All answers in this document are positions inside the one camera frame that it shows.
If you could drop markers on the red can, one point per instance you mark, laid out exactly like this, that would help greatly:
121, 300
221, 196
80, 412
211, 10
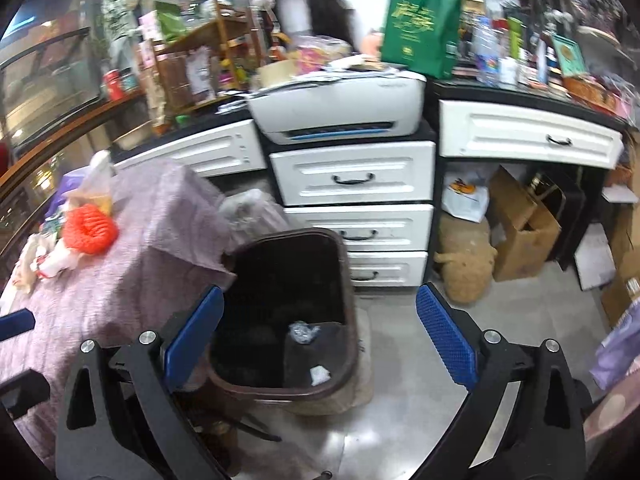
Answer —
113, 85

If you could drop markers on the cream round container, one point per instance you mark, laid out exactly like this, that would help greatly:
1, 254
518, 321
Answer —
277, 75

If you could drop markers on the small white paper scrap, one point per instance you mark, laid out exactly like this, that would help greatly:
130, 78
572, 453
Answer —
320, 375

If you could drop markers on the crumpled white tissue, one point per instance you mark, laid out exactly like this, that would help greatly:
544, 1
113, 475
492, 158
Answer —
55, 262

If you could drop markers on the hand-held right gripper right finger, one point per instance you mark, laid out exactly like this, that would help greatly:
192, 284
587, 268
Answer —
445, 335

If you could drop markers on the black case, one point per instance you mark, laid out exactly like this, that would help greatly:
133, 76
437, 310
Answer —
575, 210

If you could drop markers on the white printer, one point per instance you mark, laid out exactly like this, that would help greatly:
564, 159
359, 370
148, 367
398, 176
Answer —
340, 105

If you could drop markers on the brown plastic trash bin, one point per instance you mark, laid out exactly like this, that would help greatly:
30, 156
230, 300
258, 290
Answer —
275, 285

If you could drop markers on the clear water bottle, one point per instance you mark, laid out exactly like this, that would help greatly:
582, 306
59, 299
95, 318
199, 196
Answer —
486, 55

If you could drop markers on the wooden shelf rack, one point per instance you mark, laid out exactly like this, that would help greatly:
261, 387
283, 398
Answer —
210, 40

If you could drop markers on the white bag with orange print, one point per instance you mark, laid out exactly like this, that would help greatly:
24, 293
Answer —
465, 200

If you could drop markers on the grey plastic bag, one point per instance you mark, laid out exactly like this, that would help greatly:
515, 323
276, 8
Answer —
250, 215

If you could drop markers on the wooden railing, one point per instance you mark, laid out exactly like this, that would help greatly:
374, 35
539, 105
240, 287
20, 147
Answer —
60, 135

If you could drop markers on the white flat box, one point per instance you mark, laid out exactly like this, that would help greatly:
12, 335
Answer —
595, 260

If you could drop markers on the purple plastic bag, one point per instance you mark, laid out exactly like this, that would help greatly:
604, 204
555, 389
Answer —
620, 350

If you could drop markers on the tan plush toy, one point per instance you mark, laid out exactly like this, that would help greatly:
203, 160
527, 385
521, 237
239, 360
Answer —
467, 260

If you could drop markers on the orange mesh net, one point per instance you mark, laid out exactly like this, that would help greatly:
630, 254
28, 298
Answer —
90, 230

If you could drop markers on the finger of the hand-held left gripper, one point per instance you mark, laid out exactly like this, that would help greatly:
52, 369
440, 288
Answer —
15, 321
22, 392

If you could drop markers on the green tote bag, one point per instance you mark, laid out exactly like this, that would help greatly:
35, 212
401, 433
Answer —
422, 25

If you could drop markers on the teal framed box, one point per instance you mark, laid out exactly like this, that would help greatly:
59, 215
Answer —
570, 57

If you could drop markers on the black wig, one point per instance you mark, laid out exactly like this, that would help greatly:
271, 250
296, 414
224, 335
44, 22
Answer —
327, 10

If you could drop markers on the open cardboard box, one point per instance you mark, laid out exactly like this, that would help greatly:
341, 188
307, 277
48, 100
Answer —
520, 240

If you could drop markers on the green plant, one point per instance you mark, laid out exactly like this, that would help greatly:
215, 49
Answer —
120, 0

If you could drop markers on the clear plastic bag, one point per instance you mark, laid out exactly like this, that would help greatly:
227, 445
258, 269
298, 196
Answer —
95, 180

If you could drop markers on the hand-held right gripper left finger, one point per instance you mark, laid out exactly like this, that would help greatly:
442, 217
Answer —
195, 335

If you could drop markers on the stack of cardboard boxes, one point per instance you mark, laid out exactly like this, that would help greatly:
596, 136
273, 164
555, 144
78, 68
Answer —
622, 260

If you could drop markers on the crumpled clear plastic wrapper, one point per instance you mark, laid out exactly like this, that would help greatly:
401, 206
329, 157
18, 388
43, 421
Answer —
302, 332

